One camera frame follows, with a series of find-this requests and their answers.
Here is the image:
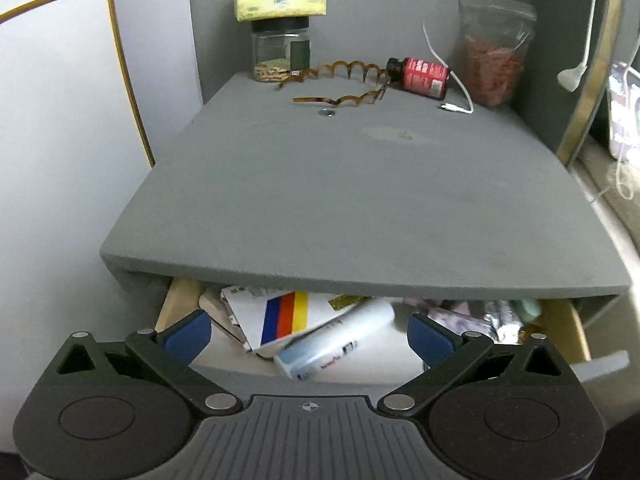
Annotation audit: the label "white printed box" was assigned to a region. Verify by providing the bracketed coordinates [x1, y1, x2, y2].
[220, 286, 366, 359]

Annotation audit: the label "white blue spray bottle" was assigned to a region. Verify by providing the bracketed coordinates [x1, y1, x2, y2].
[273, 299, 395, 382]

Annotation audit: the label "green packet in drawer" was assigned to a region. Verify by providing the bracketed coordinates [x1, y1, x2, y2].
[510, 298, 542, 324]

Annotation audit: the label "wooden drawer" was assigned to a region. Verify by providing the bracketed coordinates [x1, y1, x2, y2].
[154, 276, 632, 401]

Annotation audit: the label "silver foil packet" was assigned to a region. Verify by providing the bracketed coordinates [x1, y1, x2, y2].
[427, 300, 524, 344]

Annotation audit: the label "grey bedside cabinet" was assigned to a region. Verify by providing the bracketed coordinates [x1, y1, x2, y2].
[98, 0, 633, 340]

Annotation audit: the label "brown wavy headband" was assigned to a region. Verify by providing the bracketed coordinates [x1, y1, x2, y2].
[276, 60, 392, 108]

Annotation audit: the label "red label supplement bottle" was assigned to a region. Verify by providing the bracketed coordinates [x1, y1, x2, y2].
[386, 58, 450, 101]

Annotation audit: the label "clear bag red contents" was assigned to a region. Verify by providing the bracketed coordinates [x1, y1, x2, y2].
[459, 0, 537, 107]

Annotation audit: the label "clear jar black lid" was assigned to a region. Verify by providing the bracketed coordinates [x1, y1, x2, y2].
[252, 16, 311, 82]

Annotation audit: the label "white usb charging cable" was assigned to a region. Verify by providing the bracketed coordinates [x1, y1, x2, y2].
[422, 0, 492, 116]

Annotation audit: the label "white cable with round plug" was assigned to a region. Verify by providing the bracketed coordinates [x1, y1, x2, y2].
[556, 0, 616, 94]

